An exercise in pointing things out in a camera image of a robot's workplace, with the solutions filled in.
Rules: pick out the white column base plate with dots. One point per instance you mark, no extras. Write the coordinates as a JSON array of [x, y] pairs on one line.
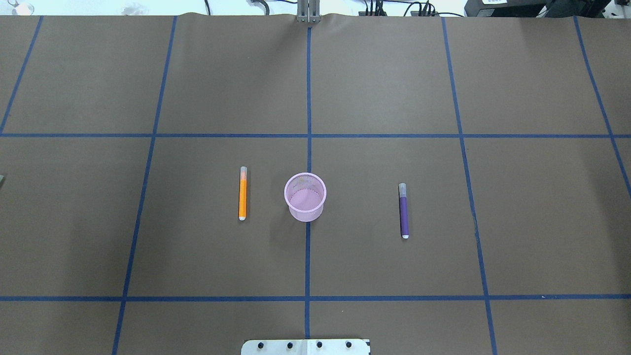
[[307, 347]]

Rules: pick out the pink mesh pen holder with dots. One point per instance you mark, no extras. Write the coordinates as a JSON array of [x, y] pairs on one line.
[[305, 195]]

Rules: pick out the aluminium frame post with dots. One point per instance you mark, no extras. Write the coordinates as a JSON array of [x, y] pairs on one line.
[[308, 11]]

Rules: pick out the orange marker pen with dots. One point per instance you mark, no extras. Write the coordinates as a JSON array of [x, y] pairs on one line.
[[242, 193]]

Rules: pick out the purple marker pen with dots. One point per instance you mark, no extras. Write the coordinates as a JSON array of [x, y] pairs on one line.
[[403, 211]]

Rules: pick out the black box device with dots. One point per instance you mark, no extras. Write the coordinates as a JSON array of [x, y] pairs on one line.
[[504, 8]]

